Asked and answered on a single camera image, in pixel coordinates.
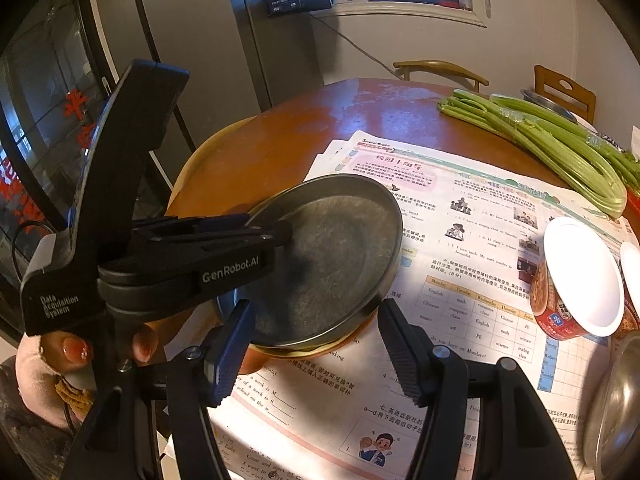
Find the person's left hand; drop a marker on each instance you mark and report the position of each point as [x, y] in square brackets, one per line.
[75, 350]

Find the celery bunch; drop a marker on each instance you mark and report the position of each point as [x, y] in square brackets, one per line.
[615, 155]
[550, 155]

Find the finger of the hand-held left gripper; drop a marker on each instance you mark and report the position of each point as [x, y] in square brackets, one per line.
[240, 242]
[200, 222]

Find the round steel plate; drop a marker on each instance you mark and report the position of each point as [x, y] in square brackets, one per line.
[340, 260]

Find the steel bowl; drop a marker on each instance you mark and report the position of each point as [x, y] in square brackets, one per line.
[620, 400]

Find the square back wooden chair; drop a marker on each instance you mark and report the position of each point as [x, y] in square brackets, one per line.
[550, 90]

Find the person's left forearm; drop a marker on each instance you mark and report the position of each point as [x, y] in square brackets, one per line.
[30, 440]

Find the grey refrigerator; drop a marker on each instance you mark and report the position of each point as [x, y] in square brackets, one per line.
[210, 60]

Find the tan wooden chair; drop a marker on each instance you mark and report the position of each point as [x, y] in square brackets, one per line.
[200, 170]

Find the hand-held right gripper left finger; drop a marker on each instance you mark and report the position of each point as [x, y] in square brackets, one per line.
[232, 355]

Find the dark glass cabinet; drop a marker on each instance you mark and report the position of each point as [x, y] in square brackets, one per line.
[45, 135]

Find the steel pot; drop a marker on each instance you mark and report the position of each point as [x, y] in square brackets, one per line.
[545, 100]

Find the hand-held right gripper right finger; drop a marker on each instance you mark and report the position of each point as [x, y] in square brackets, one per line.
[402, 355]

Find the terracotta plastic plate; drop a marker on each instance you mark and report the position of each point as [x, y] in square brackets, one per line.
[252, 357]

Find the black magnetic rack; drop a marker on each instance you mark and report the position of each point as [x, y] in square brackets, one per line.
[295, 2]

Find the printed newspaper sheets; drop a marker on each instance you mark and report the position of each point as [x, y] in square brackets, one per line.
[475, 240]

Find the curved back wooden chair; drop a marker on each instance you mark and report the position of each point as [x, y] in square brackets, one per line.
[435, 65]

